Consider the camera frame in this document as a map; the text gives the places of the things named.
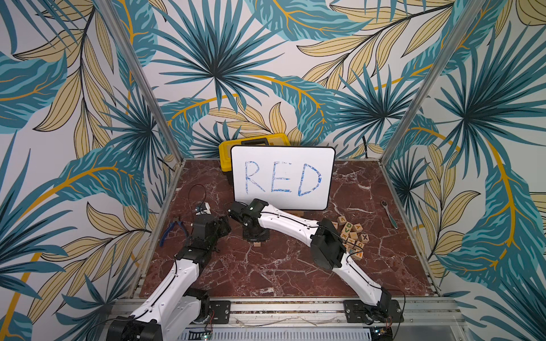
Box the aluminium front rail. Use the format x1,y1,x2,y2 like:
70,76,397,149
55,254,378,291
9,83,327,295
107,296,471,340

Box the wooden block green V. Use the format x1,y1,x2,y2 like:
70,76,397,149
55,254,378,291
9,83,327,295
343,222,353,233

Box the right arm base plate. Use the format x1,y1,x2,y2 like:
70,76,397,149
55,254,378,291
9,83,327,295
343,300,404,325

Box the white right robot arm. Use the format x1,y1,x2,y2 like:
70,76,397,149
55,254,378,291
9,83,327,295
228,199,405,325

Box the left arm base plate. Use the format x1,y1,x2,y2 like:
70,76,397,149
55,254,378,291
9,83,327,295
192,301,231,325

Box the teal handled ratchet wrench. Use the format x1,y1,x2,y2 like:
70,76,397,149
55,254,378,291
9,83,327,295
381,200,398,230

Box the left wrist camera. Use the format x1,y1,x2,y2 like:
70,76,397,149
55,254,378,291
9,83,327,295
195,202,211,215

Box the yellow plastic case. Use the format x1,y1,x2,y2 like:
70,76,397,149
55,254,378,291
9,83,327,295
218,133,291,173

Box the whiteboard with RED text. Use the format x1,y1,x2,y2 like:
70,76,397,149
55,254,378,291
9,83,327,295
231,146,336,211

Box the wooden block letter H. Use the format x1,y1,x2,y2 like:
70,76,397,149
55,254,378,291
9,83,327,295
351,251,363,260

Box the blue handled pliers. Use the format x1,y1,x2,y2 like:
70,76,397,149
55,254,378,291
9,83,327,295
159,220,189,247

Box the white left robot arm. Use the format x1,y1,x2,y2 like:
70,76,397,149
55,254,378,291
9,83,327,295
106,213,231,340

